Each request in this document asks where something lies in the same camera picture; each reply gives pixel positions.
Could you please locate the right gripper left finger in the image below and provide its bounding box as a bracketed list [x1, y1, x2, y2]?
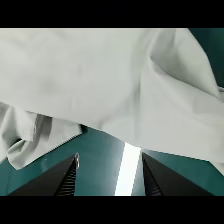
[9, 152, 81, 197]

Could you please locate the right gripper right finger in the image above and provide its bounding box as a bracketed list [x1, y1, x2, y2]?
[141, 151, 215, 197]

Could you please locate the white shirt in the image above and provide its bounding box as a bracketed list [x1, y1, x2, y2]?
[0, 27, 224, 177]

